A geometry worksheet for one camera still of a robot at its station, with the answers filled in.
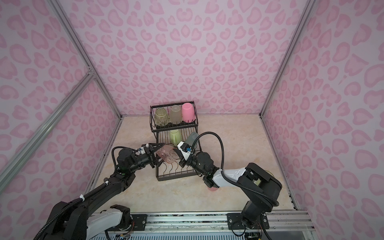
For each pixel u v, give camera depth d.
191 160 0.69
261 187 0.46
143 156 0.71
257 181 0.50
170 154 0.79
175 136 0.93
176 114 0.85
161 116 0.82
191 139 0.91
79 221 0.41
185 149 0.64
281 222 0.74
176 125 0.88
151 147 0.72
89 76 0.89
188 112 0.85
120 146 0.79
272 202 0.43
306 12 0.71
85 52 0.85
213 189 0.84
